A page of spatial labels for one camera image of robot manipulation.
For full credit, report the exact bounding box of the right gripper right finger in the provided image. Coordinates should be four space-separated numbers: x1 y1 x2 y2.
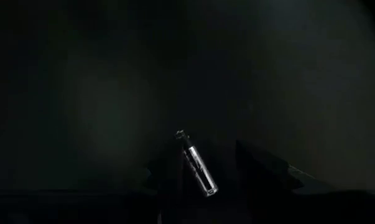
235 139 316 224

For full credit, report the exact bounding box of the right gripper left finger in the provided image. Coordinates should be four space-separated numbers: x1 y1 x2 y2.
145 139 186 224

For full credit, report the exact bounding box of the silver AA battery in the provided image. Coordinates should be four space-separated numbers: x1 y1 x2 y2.
174 129 220 198

